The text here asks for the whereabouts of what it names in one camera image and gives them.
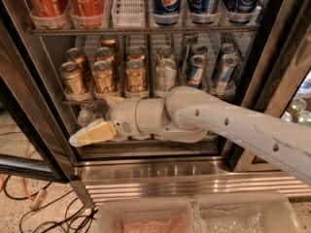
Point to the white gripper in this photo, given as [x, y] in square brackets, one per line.
[123, 117]

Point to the orange can column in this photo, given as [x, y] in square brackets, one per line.
[111, 41]
[108, 54]
[135, 53]
[103, 76]
[136, 76]

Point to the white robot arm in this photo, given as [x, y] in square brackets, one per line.
[186, 114]

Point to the orange can front left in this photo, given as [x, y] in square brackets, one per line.
[73, 78]

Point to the orange can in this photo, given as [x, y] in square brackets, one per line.
[73, 78]
[79, 56]

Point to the orange can back left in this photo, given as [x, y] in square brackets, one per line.
[79, 56]

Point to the silver can front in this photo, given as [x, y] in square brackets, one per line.
[165, 75]

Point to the silver can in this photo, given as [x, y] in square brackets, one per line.
[165, 75]
[165, 52]

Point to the fridge glass door left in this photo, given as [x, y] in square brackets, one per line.
[23, 97]

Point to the silver can back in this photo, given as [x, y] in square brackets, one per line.
[165, 52]

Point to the red bull can front left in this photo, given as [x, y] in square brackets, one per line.
[197, 66]

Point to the red bull can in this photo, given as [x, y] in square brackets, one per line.
[187, 43]
[224, 72]
[197, 66]
[227, 48]
[198, 50]

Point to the red bull can rear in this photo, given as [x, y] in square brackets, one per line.
[187, 43]

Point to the red bull can back left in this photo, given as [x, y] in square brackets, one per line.
[198, 50]

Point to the red bull can front right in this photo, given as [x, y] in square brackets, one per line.
[224, 72]

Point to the red bull can back right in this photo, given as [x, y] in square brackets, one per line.
[227, 48]

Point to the fridge door right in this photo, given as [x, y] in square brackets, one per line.
[278, 58]

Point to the left water bottle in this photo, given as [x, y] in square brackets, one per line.
[86, 117]

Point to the empty white plastic tray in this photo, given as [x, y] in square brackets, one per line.
[128, 13]

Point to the left clear plastic bin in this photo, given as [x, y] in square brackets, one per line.
[155, 215]

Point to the clear plastic bin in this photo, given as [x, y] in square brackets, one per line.
[246, 212]
[155, 215]

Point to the right clear plastic bin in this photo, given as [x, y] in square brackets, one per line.
[246, 212]

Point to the middle wire shelf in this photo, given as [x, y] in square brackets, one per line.
[226, 98]

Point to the wire shelf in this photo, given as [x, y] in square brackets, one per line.
[146, 31]
[226, 98]

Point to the upper wire shelf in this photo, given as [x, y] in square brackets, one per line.
[146, 31]

